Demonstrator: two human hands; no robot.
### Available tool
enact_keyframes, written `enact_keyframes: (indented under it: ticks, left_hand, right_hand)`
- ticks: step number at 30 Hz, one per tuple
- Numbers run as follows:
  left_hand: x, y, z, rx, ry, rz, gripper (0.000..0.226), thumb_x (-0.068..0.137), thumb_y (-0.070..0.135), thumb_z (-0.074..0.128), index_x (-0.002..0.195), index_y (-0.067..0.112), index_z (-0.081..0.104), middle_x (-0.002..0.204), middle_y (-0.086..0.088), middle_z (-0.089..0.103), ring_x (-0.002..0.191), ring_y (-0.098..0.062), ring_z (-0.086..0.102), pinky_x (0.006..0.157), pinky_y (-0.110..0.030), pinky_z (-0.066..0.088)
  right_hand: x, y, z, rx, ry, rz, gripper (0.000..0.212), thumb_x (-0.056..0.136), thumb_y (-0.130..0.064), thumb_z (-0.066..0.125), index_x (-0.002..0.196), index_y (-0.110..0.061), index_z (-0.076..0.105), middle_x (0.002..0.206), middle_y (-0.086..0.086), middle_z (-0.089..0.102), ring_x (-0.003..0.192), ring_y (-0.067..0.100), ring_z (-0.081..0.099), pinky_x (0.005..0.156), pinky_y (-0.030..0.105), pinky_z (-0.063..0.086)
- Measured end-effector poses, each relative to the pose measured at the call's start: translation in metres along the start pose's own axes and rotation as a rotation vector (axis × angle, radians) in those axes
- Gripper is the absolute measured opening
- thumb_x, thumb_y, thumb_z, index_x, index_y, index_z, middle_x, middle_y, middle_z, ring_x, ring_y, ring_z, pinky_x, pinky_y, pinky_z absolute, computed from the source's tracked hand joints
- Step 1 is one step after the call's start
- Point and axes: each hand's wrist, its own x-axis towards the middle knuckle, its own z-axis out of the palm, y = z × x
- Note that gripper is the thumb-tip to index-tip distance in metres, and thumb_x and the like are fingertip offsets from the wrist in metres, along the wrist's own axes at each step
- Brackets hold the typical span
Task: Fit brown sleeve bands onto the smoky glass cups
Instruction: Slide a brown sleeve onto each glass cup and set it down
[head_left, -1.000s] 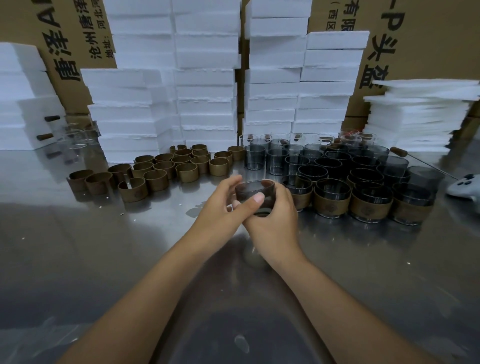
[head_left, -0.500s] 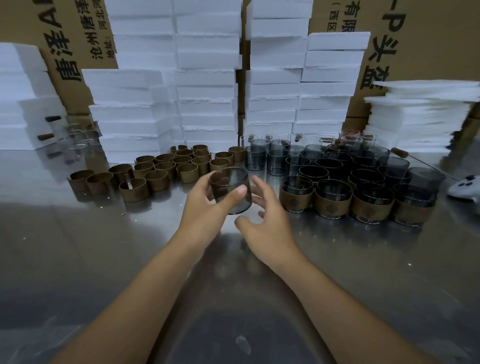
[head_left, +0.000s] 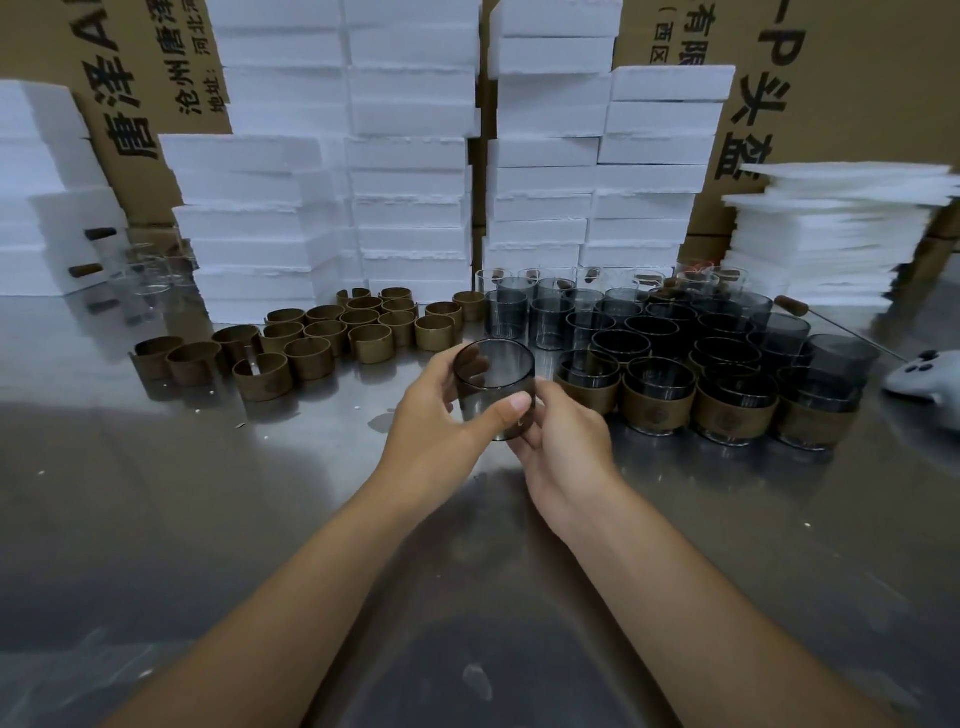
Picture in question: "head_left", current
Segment person's right hand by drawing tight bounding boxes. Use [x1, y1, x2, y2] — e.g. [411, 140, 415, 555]
[506, 377, 628, 541]

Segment person's left hand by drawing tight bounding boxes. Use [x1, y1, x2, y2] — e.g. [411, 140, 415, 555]
[374, 346, 534, 519]

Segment smoky transparent plastic cup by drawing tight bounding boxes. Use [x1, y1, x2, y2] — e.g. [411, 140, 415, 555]
[772, 367, 862, 451]
[689, 337, 763, 376]
[453, 338, 538, 444]
[554, 350, 622, 416]
[590, 329, 652, 369]
[691, 367, 780, 448]
[620, 357, 697, 436]

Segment group of brown sleeve rings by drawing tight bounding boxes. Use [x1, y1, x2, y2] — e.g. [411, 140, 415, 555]
[131, 287, 487, 403]

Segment cluster of transparent plastic cups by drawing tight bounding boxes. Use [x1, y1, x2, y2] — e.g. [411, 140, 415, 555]
[474, 266, 880, 388]

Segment bunch of clear plastic cups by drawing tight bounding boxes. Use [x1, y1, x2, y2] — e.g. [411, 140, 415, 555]
[112, 243, 198, 298]

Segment person's right forearm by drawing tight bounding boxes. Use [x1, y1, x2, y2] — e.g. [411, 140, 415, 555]
[577, 479, 901, 728]

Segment person's left forearm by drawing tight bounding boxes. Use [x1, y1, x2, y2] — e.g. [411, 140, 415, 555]
[104, 472, 425, 728]

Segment tall stack white foam blocks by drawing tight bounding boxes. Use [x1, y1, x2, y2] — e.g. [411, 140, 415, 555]
[159, 0, 483, 325]

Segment stepped stack white foam blocks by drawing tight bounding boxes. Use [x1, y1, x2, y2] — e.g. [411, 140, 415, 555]
[482, 0, 738, 273]

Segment stack of thin foam sheets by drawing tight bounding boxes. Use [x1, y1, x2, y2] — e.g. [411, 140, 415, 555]
[721, 161, 960, 307]

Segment white game controller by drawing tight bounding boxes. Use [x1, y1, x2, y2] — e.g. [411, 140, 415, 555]
[881, 348, 960, 433]

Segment stack of white foam blocks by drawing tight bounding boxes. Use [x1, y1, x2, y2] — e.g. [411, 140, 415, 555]
[0, 80, 129, 298]

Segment large printed cardboard box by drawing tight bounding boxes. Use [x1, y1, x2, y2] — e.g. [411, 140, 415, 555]
[613, 0, 960, 238]

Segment brown-handled metal rod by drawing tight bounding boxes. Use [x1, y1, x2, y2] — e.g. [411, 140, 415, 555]
[774, 295, 909, 361]

